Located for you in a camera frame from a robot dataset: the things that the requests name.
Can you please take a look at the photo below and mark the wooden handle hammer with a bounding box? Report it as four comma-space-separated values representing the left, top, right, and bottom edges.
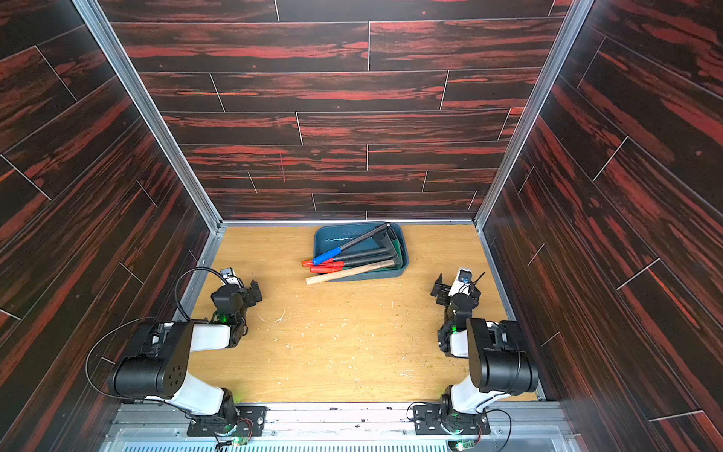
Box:
306, 260, 394, 284

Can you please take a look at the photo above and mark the green handle red tip hoe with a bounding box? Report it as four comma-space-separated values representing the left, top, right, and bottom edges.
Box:
302, 234, 402, 274

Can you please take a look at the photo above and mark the grey hoe red grip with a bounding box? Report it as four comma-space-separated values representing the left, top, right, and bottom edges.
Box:
301, 224, 397, 269
302, 223, 403, 274

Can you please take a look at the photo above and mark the chrome hoe blue grip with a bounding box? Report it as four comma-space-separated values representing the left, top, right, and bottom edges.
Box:
312, 223, 390, 266

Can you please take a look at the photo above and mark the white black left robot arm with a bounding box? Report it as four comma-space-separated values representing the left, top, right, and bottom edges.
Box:
107, 281, 263, 437

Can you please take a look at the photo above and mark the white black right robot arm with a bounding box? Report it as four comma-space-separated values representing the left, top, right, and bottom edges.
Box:
414, 269, 538, 435

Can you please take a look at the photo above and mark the teal plastic storage box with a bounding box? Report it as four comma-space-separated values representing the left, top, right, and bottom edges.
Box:
313, 221, 410, 283

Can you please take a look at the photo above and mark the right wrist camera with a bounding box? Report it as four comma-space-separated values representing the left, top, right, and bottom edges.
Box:
448, 267, 473, 298

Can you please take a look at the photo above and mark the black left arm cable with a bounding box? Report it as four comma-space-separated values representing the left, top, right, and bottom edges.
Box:
84, 266, 227, 405

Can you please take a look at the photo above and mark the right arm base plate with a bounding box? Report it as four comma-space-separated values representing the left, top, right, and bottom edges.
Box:
407, 402, 491, 436

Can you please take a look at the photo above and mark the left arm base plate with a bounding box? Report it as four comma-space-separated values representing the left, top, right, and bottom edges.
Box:
186, 404, 268, 439

